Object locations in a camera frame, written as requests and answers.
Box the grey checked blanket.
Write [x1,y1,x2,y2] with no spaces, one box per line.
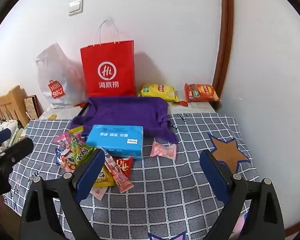
[2,112,260,240]

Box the red paper shopping bag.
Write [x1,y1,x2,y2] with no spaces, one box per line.
[80,19,136,98]

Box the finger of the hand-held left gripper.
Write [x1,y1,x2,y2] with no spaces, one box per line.
[0,129,11,147]
[0,137,34,173]

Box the orange snack packet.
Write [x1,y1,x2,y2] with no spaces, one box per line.
[60,150,77,173]

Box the pink candy packet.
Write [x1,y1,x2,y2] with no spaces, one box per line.
[150,141,177,161]

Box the yellow potato chips bag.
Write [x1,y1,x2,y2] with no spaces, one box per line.
[137,84,180,103]

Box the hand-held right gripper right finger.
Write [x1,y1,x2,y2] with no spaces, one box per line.
[199,149,282,240]

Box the long pink striped packet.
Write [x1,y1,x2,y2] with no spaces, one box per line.
[100,147,134,193]

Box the purple cloth lined basket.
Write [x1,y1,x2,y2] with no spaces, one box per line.
[70,96,178,144]

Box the brown board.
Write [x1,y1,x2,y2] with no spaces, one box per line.
[24,94,40,120]

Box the green snack packet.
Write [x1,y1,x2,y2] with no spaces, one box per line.
[69,132,97,167]

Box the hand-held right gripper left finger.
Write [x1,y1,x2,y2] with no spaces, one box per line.
[19,148,107,240]

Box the brown wooden door frame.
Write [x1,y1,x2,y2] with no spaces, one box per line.
[212,0,234,103]

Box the small pink white packet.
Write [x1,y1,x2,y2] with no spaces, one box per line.
[90,186,108,200]

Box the pink snack packet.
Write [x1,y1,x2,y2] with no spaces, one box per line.
[53,130,82,148]

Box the white plastic shopping bag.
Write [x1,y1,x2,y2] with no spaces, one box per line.
[35,42,88,109]

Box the wooden chair back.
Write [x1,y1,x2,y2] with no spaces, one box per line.
[0,85,30,128]

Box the red potato chips bag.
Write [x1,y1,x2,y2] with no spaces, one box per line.
[184,83,221,103]

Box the blue tissue box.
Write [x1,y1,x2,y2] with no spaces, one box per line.
[86,124,143,160]

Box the red snack packet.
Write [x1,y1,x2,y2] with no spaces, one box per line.
[115,156,134,178]

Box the white wall light switch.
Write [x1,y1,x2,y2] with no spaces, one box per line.
[68,0,84,17]

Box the white printed cloth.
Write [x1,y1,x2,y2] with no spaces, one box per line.
[0,119,24,148]

